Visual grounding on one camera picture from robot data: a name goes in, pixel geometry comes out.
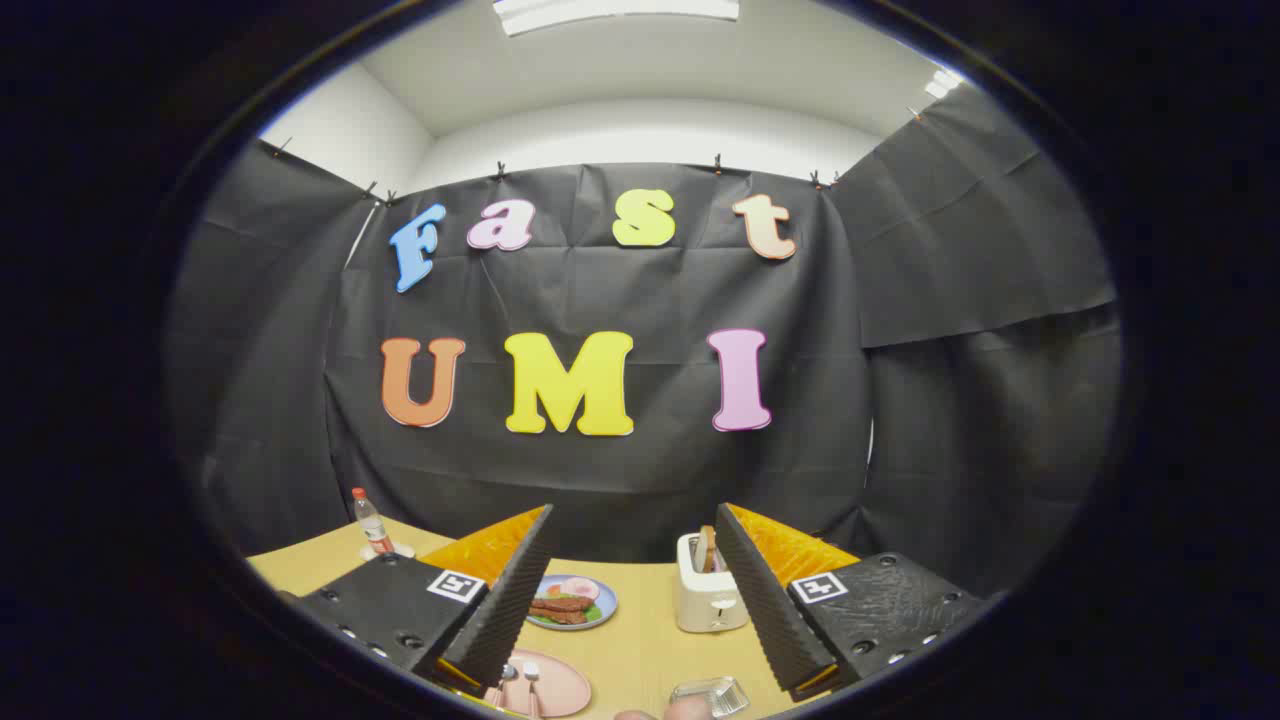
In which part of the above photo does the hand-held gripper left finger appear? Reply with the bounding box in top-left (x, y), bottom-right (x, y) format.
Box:
top-left (295, 505), bottom-right (556, 701)

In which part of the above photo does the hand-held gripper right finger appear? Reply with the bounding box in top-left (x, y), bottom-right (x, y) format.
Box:
top-left (714, 502), bottom-right (988, 703)

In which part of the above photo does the white toaster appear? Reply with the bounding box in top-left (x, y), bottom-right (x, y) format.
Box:
top-left (676, 532), bottom-right (749, 634)

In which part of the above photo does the green lettuce leaf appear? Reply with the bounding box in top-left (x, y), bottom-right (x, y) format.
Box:
top-left (540, 583), bottom-right (603, 625)

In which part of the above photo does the pink round plate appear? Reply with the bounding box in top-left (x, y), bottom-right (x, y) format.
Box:
top-left (485, 648), bottom-right (593, 719)

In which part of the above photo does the blue round plate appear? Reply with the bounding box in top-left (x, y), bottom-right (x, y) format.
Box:
top-left (525, 574), bottom-right (618, 632)

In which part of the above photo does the silver square drain basket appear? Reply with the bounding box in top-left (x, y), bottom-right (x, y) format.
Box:
top-left (670, 676), bottom-right (751, 719)

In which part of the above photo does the clear water bottle red cap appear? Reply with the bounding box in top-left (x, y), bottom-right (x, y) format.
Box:
top-left (352, 487), bottom-right (396, 556)

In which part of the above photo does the black backdrop cloth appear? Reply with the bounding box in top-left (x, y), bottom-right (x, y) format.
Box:
top-left (165, 85), bottom-right (1121, 601)

